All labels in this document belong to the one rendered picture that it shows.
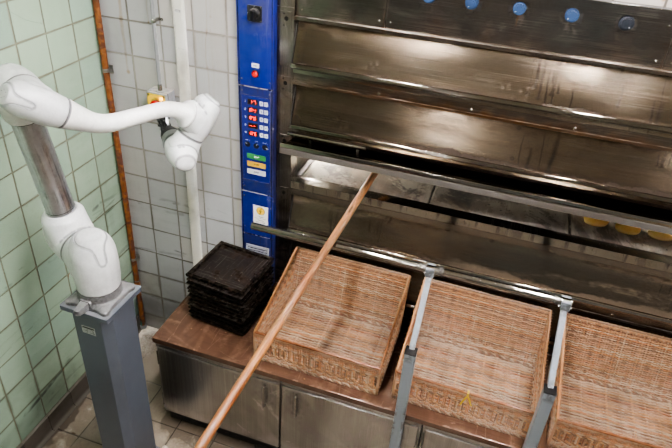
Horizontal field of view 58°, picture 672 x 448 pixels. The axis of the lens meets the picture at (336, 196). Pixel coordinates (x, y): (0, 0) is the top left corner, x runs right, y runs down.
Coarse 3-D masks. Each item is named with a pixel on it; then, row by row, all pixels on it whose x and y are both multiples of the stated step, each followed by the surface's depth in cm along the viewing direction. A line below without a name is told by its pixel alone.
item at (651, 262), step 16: (320, 192) 264; (336, 192) 262; (352, 192) 261; (368, 192) 261; (384, 208) 258; (400, 208) 255; (416, 208) 253; (432, 208) 253; (448, 208) 254; (464, 224) 249; (480, 224) 247; (496, 224) 246; (512, 224) 246; (528, 240) 243; (544, 240) 241; (560, 240) 239; (576, 240) 239; (592, 240) 240; (608, 256) 236; (624, 256) 234; (640, 256) 232; (656, 256) 233
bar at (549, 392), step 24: (312, 240) 231; (408, 264) 222; (432, 264) 222; (504, 288) 213; (528, 288) 213; (408, 360) 214; (552, 360) 205; (408, 384) 220; (552, 384) 203; (528, 432) 215
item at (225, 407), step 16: (368, 176) 254; (352, 208) 239; (320, 256) 220; (304, 288) 210; (288, 304) 204; (272, 336) 195; (256, 352) 190; (240, 384) 182; (224, 400) 179; (224, 416) 176; (208, 432) 171
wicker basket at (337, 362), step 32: (288, 288) 281; (320, 288) 281; (352, 288) 276; (384, 288) 271; (288, 320) 275; (320, 320) 276; (352, 320) 277; (384, 320) 275; (288, 352) 247; (320, 352) 241; (352, 352) 260; (384, 352) 240; (352, 384) 244
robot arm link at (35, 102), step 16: (16, 80) 175; (32, 80) 180; (0, 96) 172; (16, 96) 172; (32, 96) 174; (48, 96) 178; (16, 112) 174; (32, 112) 175; (48, 112) 178; (64, 112) 182
